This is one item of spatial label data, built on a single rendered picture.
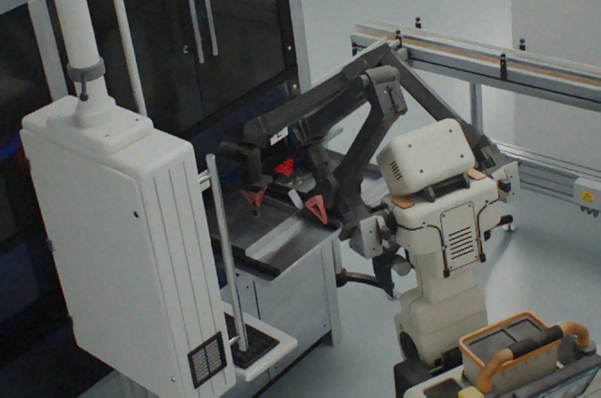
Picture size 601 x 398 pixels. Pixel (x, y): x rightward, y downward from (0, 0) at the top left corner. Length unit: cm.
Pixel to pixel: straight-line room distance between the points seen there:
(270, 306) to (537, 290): 119
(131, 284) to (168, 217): 25
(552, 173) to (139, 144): 210
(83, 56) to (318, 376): 200
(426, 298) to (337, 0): 456
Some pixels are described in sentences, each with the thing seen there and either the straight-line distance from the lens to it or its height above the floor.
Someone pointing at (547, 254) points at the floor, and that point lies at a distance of 487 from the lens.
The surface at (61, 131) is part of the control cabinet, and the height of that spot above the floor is 157.
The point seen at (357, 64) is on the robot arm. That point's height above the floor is 141.
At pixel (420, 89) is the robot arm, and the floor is 135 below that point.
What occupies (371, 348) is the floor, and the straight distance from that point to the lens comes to 442.
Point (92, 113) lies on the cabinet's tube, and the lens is 275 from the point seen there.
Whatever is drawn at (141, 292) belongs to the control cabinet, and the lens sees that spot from 285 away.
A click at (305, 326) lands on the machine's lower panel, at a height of 20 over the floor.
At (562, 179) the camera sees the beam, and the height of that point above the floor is 51.
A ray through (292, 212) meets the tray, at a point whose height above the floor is 89.
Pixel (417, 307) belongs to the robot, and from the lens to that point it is 312.
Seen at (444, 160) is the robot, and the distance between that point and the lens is 293.
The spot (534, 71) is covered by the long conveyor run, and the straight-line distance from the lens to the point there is 425.
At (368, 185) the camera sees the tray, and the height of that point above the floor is 88.
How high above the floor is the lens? 280
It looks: 30 degrees down
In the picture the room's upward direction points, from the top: 8 degrees counter-clockwise
